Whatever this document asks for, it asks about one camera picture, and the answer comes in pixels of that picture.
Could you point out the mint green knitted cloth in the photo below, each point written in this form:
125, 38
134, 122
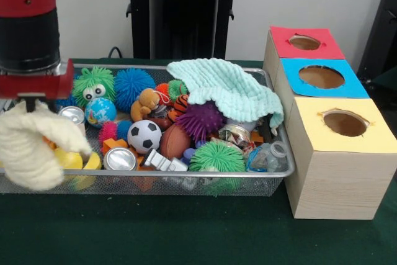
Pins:
229, 88

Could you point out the clear shallow bin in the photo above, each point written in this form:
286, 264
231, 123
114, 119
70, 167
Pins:
186, 181

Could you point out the cream knitted cloth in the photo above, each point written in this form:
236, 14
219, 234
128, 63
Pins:
25, 147

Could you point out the green spiky ball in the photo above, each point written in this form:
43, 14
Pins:
217, 156

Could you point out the large blue spiky ball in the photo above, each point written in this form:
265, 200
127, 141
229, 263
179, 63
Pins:
133, 88

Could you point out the orange plastic grid block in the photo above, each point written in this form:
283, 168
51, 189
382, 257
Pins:
115, 145

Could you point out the plain yellow ball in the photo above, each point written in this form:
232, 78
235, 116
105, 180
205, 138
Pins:
73, 161

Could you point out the dark green table cloth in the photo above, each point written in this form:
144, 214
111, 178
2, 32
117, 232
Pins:
155, 234

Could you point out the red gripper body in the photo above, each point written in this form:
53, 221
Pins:
37, 85

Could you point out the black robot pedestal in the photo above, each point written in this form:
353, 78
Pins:
180, 17

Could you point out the small soccer ball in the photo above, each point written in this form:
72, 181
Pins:
144, 136

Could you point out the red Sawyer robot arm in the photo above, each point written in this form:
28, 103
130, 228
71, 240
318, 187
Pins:
28, 23

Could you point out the crushed plastic water bottle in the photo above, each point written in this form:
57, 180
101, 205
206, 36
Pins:
268, 156

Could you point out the green fuzzy monster toy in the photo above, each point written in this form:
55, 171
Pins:
94, 88

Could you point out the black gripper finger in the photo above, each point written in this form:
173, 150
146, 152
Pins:
33, 103
27, 103

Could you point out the purple spiky ball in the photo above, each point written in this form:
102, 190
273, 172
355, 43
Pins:
200, 121

